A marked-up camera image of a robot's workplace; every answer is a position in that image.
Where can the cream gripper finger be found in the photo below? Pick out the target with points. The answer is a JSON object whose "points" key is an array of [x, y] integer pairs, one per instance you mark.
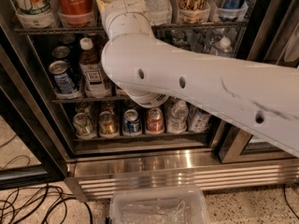
{"points": [[102, 5]]}

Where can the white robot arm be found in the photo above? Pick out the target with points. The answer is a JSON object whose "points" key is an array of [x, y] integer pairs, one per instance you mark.
{"points": [[260, 98]]}

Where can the blue Pepsi can middle shelf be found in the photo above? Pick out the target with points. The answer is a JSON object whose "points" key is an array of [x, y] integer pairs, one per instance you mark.
{"points": [[63, 77]]}

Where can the blue pepsi can shelf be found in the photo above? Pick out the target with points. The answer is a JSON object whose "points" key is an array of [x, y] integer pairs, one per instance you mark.
{"points": [[131, 121], [63, 77]]}

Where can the water bottle middle shelf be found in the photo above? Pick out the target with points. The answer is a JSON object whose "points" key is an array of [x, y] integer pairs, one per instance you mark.
{"points": [[222, 48]]}

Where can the gold can bottom shelf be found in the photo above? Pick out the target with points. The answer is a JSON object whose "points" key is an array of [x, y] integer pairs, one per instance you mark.
{"points": [[107, 123]]}

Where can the green can bottom shelf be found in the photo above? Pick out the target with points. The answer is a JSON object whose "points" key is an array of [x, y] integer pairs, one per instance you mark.
{"points": [[83, 124]]}

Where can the blue Pepsi can bottom shelf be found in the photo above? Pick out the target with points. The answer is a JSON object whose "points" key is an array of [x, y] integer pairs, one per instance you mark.
{"points": [[131, 121]]}

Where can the red can bottom shelf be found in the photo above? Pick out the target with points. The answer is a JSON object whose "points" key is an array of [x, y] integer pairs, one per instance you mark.
{"points": [[155, 120]]}

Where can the water bottle bottom shelf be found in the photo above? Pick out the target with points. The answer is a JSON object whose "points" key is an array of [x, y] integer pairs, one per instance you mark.
{"points": [[177, 117]]}

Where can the right fridge glass door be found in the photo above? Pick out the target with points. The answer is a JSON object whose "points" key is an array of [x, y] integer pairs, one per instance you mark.
{"points": [[272, 36]]}

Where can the fridge glass door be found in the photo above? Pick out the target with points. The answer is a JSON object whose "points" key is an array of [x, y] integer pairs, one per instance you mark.
{"points": [[28, 155], [272, 36]]}

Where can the tea bottle bottom shelf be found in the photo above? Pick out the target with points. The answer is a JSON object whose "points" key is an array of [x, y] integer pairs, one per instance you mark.
{"points": [[198, 119]]}

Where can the left fridge glass door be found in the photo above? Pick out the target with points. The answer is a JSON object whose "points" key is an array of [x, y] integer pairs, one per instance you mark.
{"points": [[28, 155]]}

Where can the stainless fridge base grille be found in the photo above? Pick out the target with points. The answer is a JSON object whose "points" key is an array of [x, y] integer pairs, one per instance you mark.
{"points": [[99, 178]]}

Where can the brown iced tea bottle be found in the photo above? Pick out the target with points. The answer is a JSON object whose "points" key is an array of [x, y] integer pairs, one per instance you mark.
{"points": [[90, 66]]}

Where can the clear plastic bin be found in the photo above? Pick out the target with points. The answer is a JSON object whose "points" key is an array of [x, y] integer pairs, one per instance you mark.
{"points": [[167, 205]]}

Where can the middle wire shelf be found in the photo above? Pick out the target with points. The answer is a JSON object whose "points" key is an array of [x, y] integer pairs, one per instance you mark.
{"points": [[111, 98]]}

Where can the wire shelf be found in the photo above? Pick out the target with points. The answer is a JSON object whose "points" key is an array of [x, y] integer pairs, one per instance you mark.
{"points": [[111, 98], [100, 29]]}

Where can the top wire shelf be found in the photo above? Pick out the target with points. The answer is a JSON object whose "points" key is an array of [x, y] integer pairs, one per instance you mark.
{"points": [[100, 29]]}

